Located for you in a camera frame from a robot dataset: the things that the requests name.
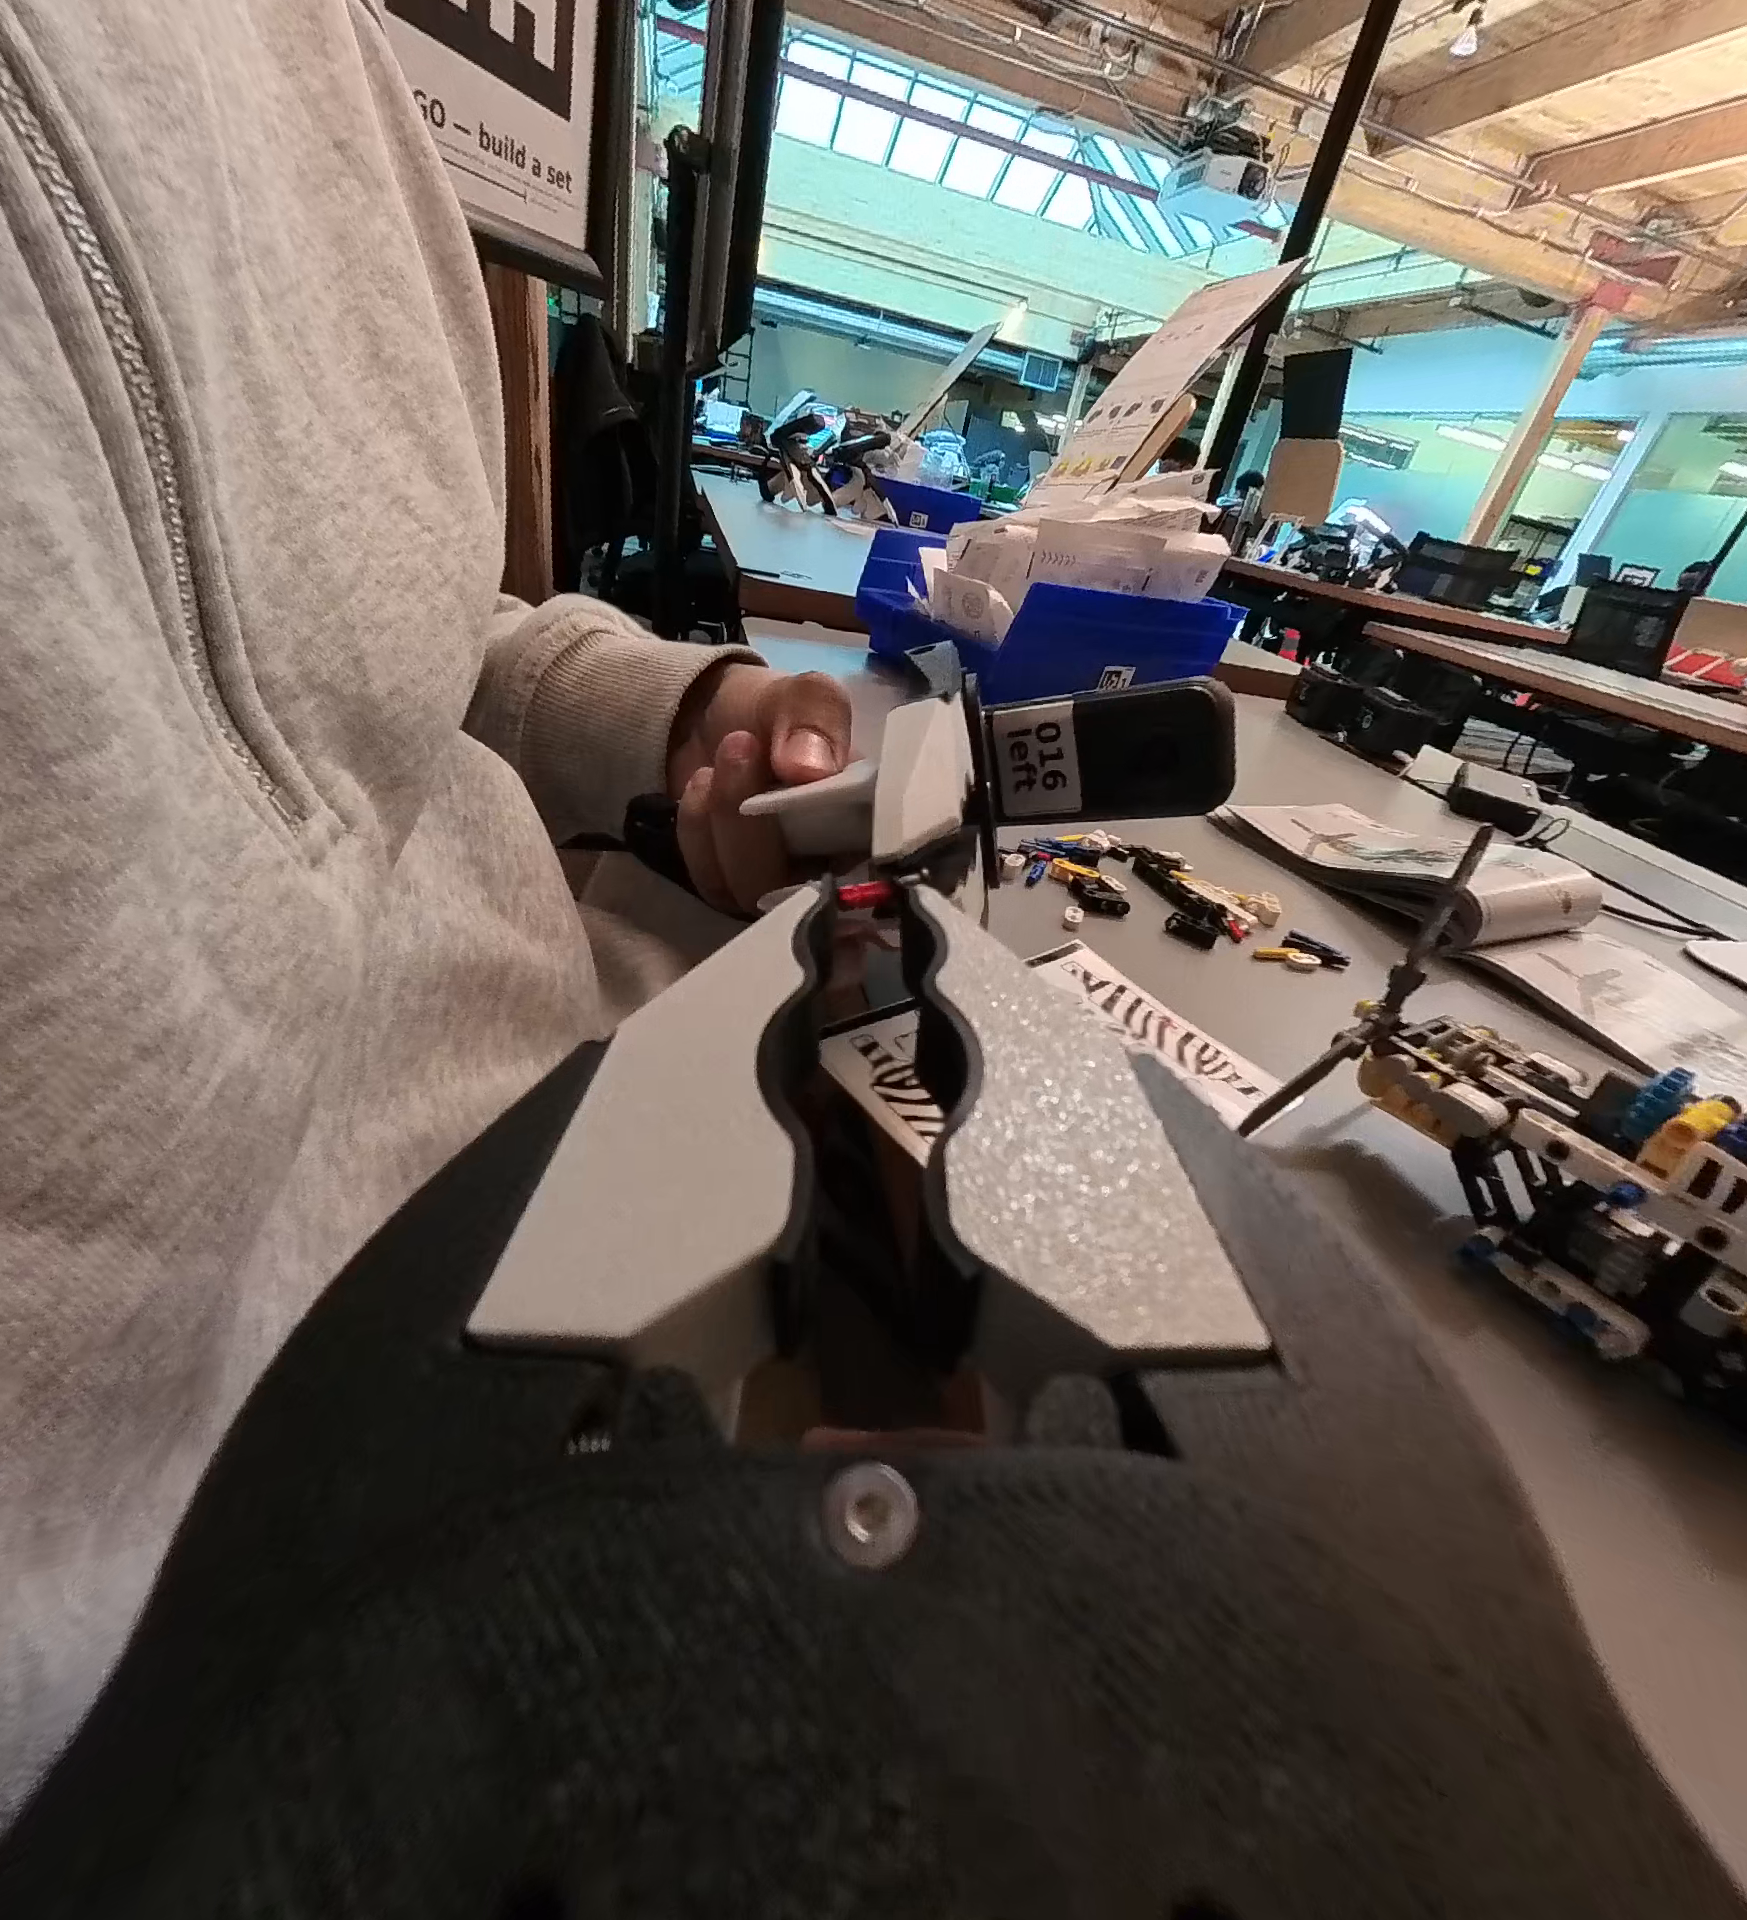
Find pile of white paper bags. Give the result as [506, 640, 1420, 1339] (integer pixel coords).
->
[916, 487, 1235, 650]

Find person's left hand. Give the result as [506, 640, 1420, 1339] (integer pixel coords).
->
[662, 666, 856, 920]

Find long wooden desk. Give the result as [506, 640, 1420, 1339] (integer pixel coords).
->
[1361, 621, 1747, 784]

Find zebra sticker sheet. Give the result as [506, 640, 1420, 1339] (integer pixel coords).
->
[818, 938, 1282, 1188]

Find black power adapter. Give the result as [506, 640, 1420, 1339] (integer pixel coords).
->
[1442, 762, 1550, 840]

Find black device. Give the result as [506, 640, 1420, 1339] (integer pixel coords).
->
[1284, 661, 1467, 759]

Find wooden post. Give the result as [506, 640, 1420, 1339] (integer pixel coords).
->
[483, 262, 557, 602]

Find black pole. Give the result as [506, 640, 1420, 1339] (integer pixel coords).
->
[1200, 0, 1402, 504]

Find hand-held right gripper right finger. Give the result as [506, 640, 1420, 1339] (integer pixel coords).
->
[892, 886, 1273, 1378]

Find black metal stand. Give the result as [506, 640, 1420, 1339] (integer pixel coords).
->
[633, 0, 789, 640]

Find upright printed instruction board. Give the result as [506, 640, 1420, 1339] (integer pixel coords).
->
[1031, 258, 1312, 504]

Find white printed sign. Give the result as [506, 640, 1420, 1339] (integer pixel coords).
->
[379, 0, 608, 290]

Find white ceiling projector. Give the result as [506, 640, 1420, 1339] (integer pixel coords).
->
[1156, 144, 1275, 229]

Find white instruction booklet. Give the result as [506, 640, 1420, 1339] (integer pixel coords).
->
[1474, 929, 1747, 1119]

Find lego helicopter model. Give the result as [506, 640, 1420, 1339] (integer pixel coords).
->
[1239, 822, 1747, 1449]

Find dark monitor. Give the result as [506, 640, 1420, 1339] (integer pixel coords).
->
[1394, 532, 1523, 610]
[1563, 577, 1695, 681]

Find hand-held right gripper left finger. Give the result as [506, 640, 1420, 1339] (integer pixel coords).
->
[464, 881, 840, 1436]

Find person's left forearm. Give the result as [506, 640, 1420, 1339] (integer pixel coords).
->
[463, 591, 773, 901]

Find scattered small lego pieces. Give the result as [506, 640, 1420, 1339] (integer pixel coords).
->
[1000, 830, 1354, 976]

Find stack of instruction booklets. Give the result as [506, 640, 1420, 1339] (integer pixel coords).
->
[1210, 801, 1606, 950]

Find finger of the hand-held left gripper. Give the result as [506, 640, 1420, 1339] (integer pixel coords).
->
[870, 695, 985, 872]

